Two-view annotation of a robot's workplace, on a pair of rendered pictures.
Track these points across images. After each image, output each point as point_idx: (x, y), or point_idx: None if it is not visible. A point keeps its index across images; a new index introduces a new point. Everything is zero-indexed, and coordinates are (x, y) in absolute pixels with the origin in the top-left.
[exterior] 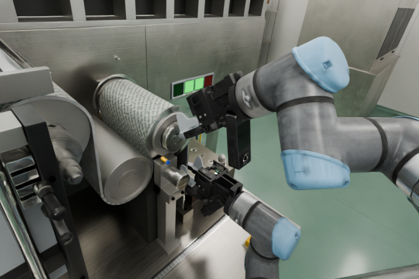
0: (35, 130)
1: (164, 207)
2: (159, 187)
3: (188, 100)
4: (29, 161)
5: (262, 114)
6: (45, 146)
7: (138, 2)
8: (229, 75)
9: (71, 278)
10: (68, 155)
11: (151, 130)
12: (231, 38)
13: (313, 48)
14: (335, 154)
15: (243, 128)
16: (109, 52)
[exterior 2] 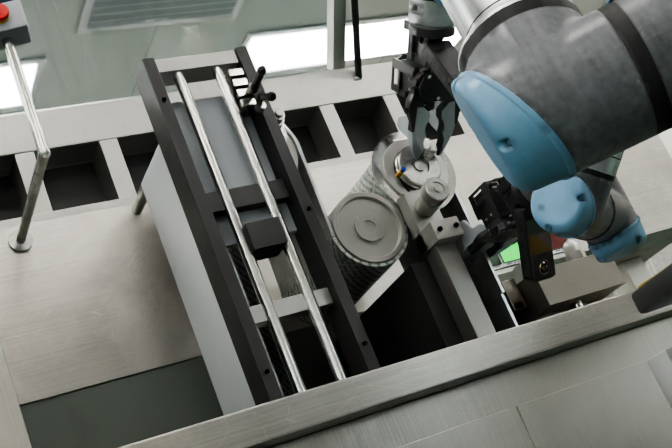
0: (241, 50)
1: (444, 270)
2: (419, 233)
3: (393, 87)
4: (241, 71)
5: (438, 13)
6: (248, 61)
7: (357, 150)
8: (404, 20)
9: (302, 236)
10: None
11: (375, 158)
12: None
13: None
14: None
15: (446, 54)
16: (329, 200)
